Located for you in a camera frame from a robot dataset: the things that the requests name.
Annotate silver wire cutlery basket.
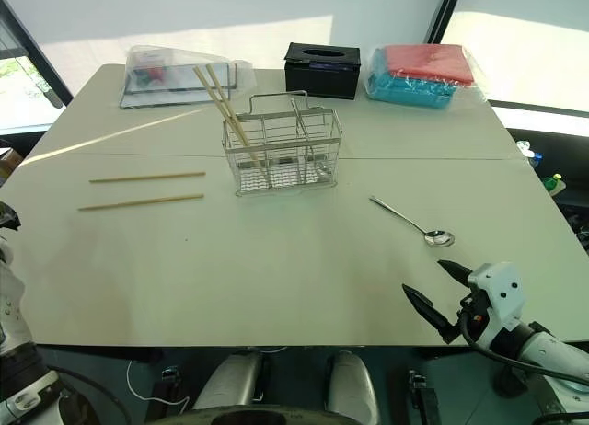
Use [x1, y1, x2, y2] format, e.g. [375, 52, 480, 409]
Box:
[222, 89, 344, 198]

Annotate wooden chopstick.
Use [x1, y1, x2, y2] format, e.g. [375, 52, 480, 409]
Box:
[205, 63, 252, 148]
[77, 193, 205, 213]
[88, 171, 207, 184]
[192, 66, 260, 165]

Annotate clear plastic bag with items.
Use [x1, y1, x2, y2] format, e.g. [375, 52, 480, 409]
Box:
[119, 44, 257, 110]

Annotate silver metal spoon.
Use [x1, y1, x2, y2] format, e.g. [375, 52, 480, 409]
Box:
[290, 98, 334, 178]
[368, 195, 456, 249]

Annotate black window frame post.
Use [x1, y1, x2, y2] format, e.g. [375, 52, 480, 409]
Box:
[0, 0, 75, 109]
[425, 0, 465, 45]

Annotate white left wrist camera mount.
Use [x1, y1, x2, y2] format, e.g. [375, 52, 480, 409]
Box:
[0, 235, 27, 339]

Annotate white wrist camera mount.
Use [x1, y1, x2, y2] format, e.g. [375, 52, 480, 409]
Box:
[0, 235, 27, 339]
[466, 260, 526, 335]

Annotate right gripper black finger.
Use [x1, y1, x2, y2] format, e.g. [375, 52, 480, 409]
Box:
[436, 258, 474, 289]
[401, 283, 460, 346]

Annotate bagged red and blue trays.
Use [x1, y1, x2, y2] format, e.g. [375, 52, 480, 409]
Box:
[364, 43, 490, 112]

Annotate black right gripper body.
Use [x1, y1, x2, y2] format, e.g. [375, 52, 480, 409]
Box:
[454, 290, 497, 349]

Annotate clear bottle with blue cap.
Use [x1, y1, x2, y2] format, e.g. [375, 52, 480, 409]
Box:
[514, 140, 545, 169]

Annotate black tissue box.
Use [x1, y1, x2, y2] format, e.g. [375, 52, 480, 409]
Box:
[283, 41, 362, 101]

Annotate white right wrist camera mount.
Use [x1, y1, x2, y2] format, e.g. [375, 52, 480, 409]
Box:
[466, 260, 526, 335]

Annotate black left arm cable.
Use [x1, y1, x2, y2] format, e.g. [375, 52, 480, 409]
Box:
[45, 364, 134, 425]

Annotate silver rounded robot leg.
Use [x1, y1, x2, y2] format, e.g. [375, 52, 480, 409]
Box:
[191, 350, 264, 412]
[325, 350, 380, 425]

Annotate green bottle with yellow cap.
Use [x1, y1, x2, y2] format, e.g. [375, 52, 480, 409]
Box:
[542, 172, 567, 197]

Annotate dark rounded robot torso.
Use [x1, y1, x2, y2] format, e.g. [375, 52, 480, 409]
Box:
[167, 403, 372, 425]

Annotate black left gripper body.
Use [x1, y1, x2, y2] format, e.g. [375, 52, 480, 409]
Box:
[0, 202, 22, 232]

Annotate thin white cable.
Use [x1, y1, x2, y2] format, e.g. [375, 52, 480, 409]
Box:
[125, 346, 289, 410]

